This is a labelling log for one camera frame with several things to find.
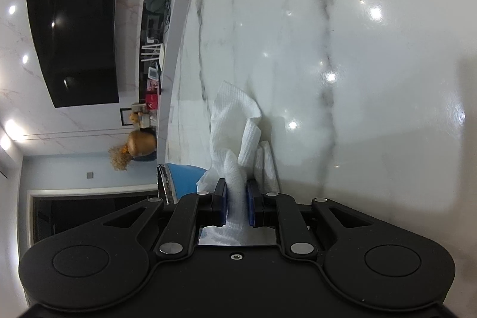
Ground white paper towel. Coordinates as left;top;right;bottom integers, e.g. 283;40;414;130
197;80;280;248

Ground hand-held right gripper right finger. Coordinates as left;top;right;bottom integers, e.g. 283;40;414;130
246;179;377;261

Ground golden pot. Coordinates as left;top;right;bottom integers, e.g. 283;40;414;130
126;130;157;157

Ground black wall television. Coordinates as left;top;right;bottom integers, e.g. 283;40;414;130
25;0;120;108

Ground white marble tv console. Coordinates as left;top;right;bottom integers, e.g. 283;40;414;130
140;0;210;170

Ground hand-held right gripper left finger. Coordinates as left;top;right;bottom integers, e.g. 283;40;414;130
102;178;229;260

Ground dried golden flowers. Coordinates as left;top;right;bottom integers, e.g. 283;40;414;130
108;145;134;172

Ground white router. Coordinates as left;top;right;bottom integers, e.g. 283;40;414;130
140;37;165;70

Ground blue steel bowl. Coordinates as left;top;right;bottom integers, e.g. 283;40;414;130
156;163;209;206

